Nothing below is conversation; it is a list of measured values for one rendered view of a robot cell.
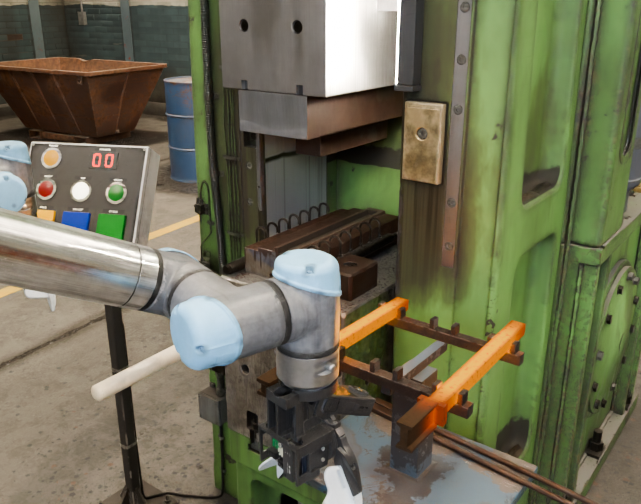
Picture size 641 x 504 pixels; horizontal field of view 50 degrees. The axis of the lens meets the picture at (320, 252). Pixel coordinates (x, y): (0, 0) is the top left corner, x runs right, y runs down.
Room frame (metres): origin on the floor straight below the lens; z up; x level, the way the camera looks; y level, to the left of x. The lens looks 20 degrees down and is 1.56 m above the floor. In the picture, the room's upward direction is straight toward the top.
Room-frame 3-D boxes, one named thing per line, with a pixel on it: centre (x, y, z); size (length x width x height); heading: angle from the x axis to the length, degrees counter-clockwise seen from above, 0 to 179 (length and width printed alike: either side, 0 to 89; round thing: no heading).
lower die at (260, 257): (1.72, -0.02, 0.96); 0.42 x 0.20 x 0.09; 143
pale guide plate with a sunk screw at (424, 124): (1.47, -0.22, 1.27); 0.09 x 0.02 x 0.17; 53
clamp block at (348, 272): (1.50, -0.07, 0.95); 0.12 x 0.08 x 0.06; 143
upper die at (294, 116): (1.72, -0.02, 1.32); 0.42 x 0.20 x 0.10; 143
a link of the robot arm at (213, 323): (0.68, 0.11, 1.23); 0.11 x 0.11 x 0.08; 36
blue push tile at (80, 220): (1.70, 0.63, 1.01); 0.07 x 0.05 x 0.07; 78
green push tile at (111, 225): (1.68, 0.54, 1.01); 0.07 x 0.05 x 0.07; 78
